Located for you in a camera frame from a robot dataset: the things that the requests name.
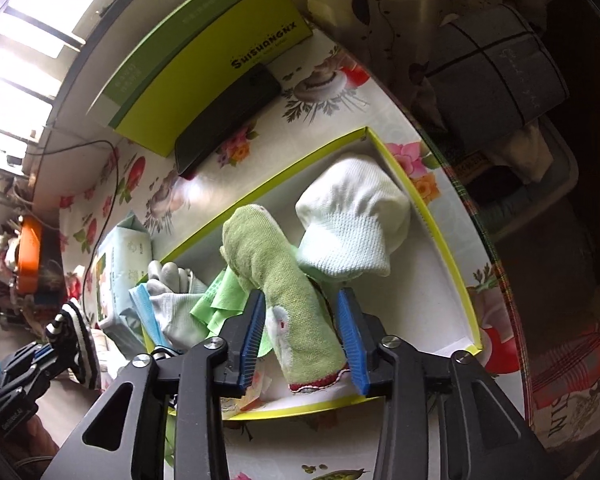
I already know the thin black cable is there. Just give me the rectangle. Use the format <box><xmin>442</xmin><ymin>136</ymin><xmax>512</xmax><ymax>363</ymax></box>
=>
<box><xmin>27</xmin><ymin>140</ymin><xmax>122</xmax><ymax>286</ymax></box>

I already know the yellow-green shoe box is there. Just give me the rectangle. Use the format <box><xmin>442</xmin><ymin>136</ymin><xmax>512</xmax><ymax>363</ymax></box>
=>
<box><xmin>112</xmin><ymin>0</ymin><xmax>315</xmax><ymax>158</ymax></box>

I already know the floral tablecloth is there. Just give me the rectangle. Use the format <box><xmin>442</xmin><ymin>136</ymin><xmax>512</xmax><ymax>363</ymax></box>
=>
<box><xmin>57</xmin><ymin>30</ymin><xmax>533</xmax><ymax>480</ymax></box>

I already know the black white striped sock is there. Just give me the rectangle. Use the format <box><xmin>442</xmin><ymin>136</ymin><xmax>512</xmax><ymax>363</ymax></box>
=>
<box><xmin>44</xmin><ymin>297</ymin><xmax>101</xmax><ymax>391</ymax></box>

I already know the green cloth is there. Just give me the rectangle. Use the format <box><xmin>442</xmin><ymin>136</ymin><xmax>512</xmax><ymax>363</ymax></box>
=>
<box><xmin>189</xmin><ymin>265</ymin><xmax>271</xmax><ymax>356</ymax></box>

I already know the black phone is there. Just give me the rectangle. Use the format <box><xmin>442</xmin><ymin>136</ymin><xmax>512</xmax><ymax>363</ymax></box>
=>
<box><xmin>174</xmin><ymin>64</ymin><xmax>282</xmax><ymax>177</ymax></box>

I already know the green sock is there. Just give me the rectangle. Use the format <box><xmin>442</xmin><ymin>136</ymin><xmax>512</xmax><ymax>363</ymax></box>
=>
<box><xmin>220</xmin><ymin>205</ymin><xmax>351</xmax><ymax>393</ymax></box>

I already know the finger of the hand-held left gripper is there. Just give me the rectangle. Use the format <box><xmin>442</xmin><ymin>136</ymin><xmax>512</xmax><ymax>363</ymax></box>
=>
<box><xmin>0</xmin><ymin>355</ymin><xmax>70</xmax><ymax>412</ymax></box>
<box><xmin>2</xmin><ymin>342</ymin><xmax>61</xmax><ymax>378</ymax></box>

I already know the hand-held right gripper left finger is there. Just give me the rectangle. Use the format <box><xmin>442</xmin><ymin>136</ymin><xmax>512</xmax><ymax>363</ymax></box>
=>
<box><xmin>40</xmin><ymin>287</ymin><xmax>267</xmax><ymax>480</ymax></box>

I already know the white green carton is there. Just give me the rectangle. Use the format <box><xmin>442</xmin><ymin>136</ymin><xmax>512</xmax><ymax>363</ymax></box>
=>
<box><xmin>97</xmin><ymin>0</ymin><xmax>256</xmax><ymax>128</ymax></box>

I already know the orange basin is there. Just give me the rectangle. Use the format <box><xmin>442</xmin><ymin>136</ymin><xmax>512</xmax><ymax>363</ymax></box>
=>
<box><xmin>15</xmin><ymin>215</ymin><xmax>43</xmax><ymax>293</ymax></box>

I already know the pale mint sock bundle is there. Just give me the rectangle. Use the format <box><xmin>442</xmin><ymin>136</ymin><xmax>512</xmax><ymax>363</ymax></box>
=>
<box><xmin>295</xmin><ymin>157</ymin><xmax>412</xmax><ymax>281</ymax></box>

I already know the grey glove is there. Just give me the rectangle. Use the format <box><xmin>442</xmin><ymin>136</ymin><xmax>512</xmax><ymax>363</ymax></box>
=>
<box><xmin>146</xmin><ymin>260</ymin><xmax>211</xmax><ymax>351</ymax></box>

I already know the yellow-green box lid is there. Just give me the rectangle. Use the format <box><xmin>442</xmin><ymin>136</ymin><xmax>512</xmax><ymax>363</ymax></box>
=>
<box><xmin>140</xmin><ymin>126</ymin><xmax>483</xmax><ymax>421</ymax></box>

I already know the grey plastic bin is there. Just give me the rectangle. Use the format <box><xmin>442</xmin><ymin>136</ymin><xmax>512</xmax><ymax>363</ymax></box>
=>
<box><xmin>460</xmin><ymin>120</ymin><xmax>578</xmax><ymax>241</ymax></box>

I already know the plaid cloth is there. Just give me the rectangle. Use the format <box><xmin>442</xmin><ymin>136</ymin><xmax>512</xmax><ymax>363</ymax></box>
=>
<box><xmin>525</xmin><ymin>310</ymin><xmax>600</xmax><ymax>461</ymax></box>

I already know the blue face mask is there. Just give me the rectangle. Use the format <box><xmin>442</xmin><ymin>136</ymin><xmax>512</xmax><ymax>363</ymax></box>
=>
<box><xmin>129</xmin><ymin>282</ymin><xmax>173</xmax><ymax>356</ymax></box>

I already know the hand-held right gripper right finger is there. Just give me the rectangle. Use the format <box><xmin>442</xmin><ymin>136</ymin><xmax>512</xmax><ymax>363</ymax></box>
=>
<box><xmin>336</xmin><ymin>287</ymin><xmax>548</xmax><ymax>480</ymax></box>

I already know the wet wipes pack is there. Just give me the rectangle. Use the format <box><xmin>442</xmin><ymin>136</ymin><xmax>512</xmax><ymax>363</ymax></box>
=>
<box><xmin>91</xmin><ymin>212</ymin><xmax>153</xmax><ymax>361</ymax></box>

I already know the grey folded cloth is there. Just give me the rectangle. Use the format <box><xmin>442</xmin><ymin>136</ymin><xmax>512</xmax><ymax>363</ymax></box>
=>
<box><xmin>425</xmin><ymin>4</ymin><xmax>568</xmax><ymax>146</ymax></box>

